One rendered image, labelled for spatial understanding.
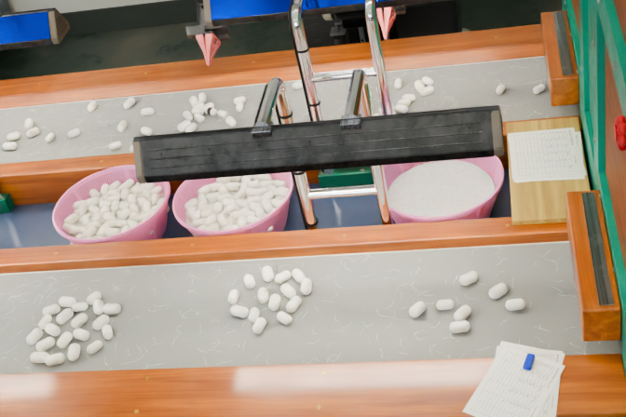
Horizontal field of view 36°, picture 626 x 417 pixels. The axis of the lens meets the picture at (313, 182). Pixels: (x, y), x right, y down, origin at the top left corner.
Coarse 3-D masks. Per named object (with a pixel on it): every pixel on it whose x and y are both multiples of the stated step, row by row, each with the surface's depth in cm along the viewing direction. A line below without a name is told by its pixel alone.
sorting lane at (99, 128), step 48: (144, 96) 251; (240, 96) 242; (288, 96) 238; (336, 96) 233; (432, 96) 225; (480, 96) 222; (528, 96) 218; (0, 144) 245; (48, 144) 241; (96, 144) 236
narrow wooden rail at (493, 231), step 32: (416, 224) 185; (448, 224) 183; (480, 224) 182; (544, 224) 178; (0, 256) 202; (32, 256) 200; (64, 256) 198; (96, 256) 196; (128, 256) 194; (160, 256) 193; (192, 256) 191; (224, 256) 190; (256, 256) 189; (288, 256) 188
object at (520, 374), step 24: (504, 360) 154; (528, 360) 152; (552, 360) 152; (480, 384) 151; (504, 384) 150; (528, 384) 149; (552, 384) 148; (480, 408) 147; (504, 408) 146; (528, 408) 145; (552, 408) 145
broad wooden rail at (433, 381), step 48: (0, 384) 171; (48, 384) 169; (96, 384) 167; (144, 384) 165; (192, 384) 163; (240, 384) 161; (288, 384) 159; (336, 384) 157; (384, 384) 155; (432, 384) 153; (576, 384) 148; (624, 384) 146
